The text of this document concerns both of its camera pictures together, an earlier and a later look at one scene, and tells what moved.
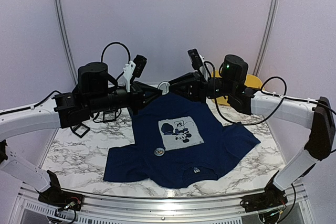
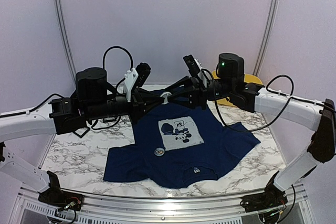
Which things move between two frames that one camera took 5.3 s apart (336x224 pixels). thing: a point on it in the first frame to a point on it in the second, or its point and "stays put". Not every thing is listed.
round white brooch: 165,86 to 165,95
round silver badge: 159,151 stays put
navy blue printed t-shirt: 178,142 stays put
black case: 74,128 stays put
